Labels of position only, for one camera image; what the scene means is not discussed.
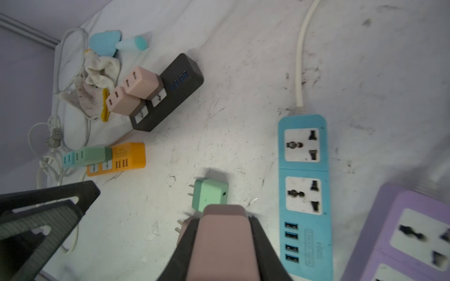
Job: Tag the purple power strip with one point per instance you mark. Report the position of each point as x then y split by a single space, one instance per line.
406 237

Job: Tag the green USB charger plug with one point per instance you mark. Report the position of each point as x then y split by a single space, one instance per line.
208 191

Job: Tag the teal power strip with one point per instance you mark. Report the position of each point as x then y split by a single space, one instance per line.
304 197

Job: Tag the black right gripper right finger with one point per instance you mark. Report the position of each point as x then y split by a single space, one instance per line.
270 266

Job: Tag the pink USB charger plug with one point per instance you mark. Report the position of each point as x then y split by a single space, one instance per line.
187 230

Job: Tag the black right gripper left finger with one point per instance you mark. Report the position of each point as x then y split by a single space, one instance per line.
178 265

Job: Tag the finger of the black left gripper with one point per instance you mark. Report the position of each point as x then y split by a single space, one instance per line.
87 192
30 238

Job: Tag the black power strip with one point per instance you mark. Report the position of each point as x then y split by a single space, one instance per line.
180 79

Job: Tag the orange power strip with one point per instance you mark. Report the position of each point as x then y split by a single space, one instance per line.
128 156

